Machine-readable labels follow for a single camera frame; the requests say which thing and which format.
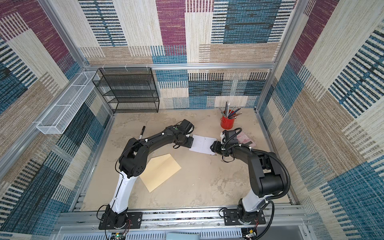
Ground white letter paper blue border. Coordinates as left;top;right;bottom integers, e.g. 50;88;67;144
190;135;217;156

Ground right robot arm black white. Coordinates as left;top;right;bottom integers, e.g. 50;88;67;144
211;128;291;224

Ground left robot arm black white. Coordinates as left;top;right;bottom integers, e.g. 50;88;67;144
103;120;195;228

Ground tan manila envelope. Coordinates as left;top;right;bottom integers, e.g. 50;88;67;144
140;154;181;193

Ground pink calculator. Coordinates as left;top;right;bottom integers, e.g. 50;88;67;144
237;132;257;148

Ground red pen cup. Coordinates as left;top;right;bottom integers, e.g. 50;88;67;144
220;117;236;130

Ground pens in red cup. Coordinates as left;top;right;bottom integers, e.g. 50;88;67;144
219;102;242;120

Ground black and white marker pen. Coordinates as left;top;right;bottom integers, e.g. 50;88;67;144
139;126;146;140

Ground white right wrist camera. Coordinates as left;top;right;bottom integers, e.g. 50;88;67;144
220;130;228;144

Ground black mesh wire shelf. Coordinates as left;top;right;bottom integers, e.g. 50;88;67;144
92;67;160;114

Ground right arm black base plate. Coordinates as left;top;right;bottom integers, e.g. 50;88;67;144
220;208;266;226

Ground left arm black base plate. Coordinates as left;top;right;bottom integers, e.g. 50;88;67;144
98;212;143;230

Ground white mesh wire basket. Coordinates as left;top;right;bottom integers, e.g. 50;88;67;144
37;72;96;135

